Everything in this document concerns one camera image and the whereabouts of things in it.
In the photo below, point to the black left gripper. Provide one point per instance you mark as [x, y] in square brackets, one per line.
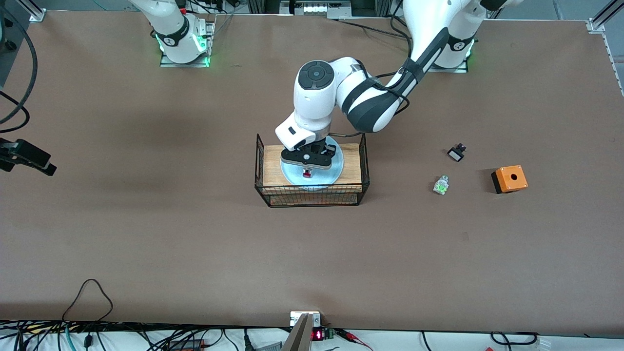
[327, 146]

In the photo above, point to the red push button switch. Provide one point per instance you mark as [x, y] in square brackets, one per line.
[307, 174]

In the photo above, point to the light blue round plate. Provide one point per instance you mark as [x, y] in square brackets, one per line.
[336, 168]

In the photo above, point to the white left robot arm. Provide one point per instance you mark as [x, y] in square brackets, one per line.
[370, 97]

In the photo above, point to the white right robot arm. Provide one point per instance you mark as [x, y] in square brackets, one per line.
[170, 24]

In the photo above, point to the small black square button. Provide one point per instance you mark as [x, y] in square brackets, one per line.
[456, 154]

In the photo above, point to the wooden board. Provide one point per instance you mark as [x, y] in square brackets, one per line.
[270, 168]

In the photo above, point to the green white contact block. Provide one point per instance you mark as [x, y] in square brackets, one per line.
[441, 185]

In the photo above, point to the silver electronics box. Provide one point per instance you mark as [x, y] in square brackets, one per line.
[317, 9]

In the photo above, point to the red digit display module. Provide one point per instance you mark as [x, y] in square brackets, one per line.
[318, 335]

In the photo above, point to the red clip lead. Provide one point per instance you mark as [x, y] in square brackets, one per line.
[353, 337]

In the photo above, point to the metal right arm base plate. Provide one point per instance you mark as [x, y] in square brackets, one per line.
[210, 39]

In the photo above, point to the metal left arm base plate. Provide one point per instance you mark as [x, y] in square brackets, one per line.
[448, 70]

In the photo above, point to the orange button enclosure box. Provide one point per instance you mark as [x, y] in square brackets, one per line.
[511, 178]

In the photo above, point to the aluminium frame profile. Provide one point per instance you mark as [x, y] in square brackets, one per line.
[38, 13]
[597, 23]

